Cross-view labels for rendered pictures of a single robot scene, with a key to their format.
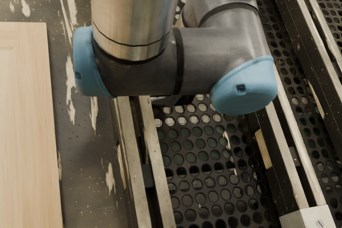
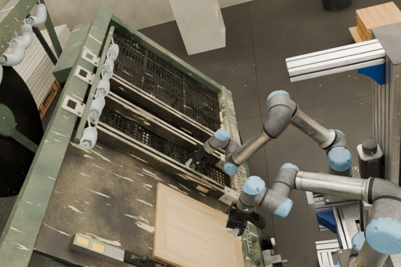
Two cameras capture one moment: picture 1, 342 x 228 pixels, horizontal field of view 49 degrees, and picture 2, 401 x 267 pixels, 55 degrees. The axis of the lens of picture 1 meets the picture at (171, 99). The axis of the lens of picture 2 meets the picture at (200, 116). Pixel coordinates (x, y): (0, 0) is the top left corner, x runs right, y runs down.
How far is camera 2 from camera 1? 2.05 m
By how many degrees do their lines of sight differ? 60
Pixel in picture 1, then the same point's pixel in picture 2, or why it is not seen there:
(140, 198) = (217, 188)
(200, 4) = (223, 144)
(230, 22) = (232, 143)
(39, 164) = (201, 206)
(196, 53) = not seen: hidden behind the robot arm
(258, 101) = not seen: hidden behind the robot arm
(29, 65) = (173, 194)
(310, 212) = (222, 158)
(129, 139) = (204, 181)
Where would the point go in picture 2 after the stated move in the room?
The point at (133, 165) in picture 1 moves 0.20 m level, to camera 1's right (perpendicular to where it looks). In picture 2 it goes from (210, 184) to (219, 159)
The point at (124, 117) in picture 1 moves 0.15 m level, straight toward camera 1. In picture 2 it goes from (199, 179) to (224, 177)
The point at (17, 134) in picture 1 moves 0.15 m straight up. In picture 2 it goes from (193, 207) to (185, 189)
